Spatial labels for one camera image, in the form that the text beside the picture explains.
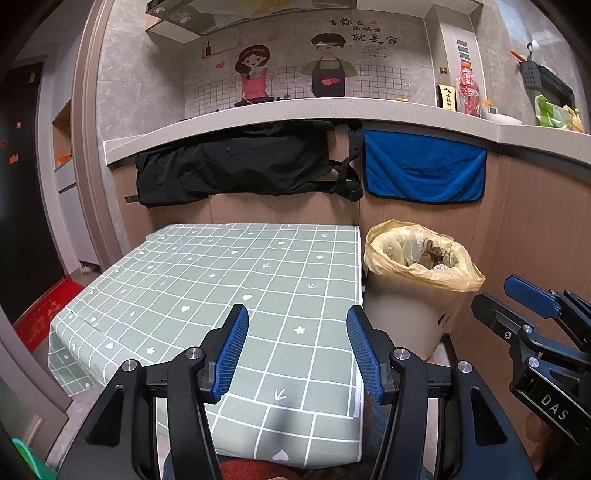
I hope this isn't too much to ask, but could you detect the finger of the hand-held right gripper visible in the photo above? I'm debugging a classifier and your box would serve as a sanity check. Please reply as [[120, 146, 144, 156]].
[[503, 274, 591, 333], [471, 292, 591, 365]]

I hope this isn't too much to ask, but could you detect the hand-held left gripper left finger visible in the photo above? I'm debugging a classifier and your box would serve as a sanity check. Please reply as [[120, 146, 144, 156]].
[[58, 302, 250, 480]]

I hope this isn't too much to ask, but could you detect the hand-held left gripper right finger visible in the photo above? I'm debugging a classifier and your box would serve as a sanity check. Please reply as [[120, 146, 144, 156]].
[[346, 305, 539, 480]]

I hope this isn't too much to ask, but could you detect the beige trash bin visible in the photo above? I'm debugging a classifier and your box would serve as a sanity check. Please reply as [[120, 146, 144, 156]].
[[365, 272, 465, 361]]

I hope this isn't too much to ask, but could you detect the green grid tablecloth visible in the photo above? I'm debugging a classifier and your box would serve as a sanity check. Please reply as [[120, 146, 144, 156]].
[[48, 223, 365, 462]]

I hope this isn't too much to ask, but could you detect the blue towel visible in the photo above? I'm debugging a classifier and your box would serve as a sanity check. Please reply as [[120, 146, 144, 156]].
[[361, 129, 488, 205]]

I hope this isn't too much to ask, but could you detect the green plastic bag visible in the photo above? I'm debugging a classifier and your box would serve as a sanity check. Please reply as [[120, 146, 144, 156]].
[[534, 95, 573, 127]]

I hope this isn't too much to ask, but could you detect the black hanging garment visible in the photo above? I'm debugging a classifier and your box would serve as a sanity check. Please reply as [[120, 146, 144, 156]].
[[135, 121, 333, 206]]

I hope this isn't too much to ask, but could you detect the red door mat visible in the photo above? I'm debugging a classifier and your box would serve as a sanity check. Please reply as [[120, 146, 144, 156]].
[[13, 279, 86, 354]]

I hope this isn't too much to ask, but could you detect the black hanging utensil rack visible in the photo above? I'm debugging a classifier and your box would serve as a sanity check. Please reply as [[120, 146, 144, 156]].
[[519, 60, 575, 107]]

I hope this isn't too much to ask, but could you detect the sauce bottle yellow label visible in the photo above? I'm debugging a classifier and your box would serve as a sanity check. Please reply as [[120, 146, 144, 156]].
[[435, 67, 458, 110]]

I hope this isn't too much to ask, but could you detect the green plastic object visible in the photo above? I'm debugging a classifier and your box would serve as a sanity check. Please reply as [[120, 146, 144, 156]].
[[11, 438, 56, 480]]

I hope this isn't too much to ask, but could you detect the grey stone kitchen counter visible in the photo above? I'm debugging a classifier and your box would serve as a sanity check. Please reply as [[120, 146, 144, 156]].
[[104, 97, 591, 167]]

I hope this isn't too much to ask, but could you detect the range hood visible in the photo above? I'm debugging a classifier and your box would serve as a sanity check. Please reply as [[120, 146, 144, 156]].
[[145, 0, 259, 42]]

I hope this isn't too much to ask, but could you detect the black strappy cloth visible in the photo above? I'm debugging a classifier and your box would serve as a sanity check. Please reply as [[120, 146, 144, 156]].
[[328, 127, 365, 202]]

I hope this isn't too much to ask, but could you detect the white vented wall unit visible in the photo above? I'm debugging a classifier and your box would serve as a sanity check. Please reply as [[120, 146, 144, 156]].
[[425, 4, 485, 107]]

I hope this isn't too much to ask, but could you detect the cartoon couple wall sticker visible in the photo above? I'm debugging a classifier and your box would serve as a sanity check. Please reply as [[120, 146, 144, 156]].
[[185, 16, 411, 116]]

